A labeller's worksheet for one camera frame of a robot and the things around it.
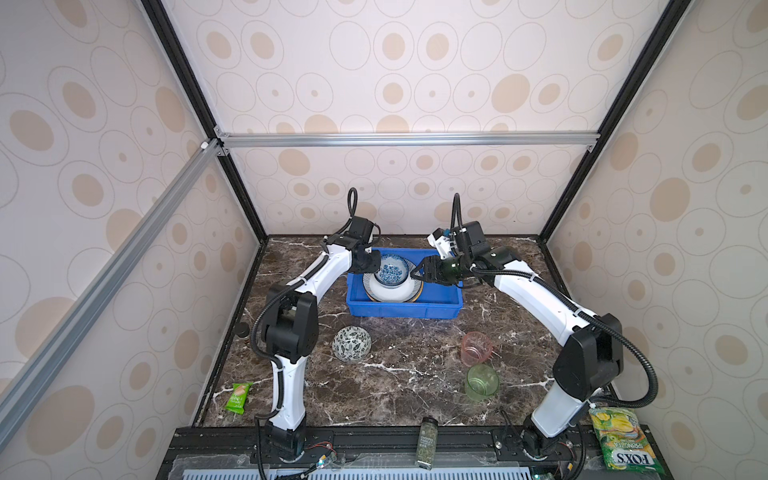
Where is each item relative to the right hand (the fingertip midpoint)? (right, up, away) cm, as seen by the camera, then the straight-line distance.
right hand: (418, 274), depth 82 cm
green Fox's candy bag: (+49, -40, -10) cm, 64 cm away
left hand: (-10, +5, +12) cm, 17 cm away
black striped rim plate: (-2, -6, +17) cm, 18 cm away
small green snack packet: (-49, -33, -2) cm, 59 cm away
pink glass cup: (+18, -23, +8) cm, 30 cm away
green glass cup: (+18, -30, +1) cm, 35 cm away
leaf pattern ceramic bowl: (-19, -21, +8) cm, 30 cm away
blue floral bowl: (-6, 0, +20) cm, 21 cm away
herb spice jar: (+1, -40, -11) cm, 41 cm away
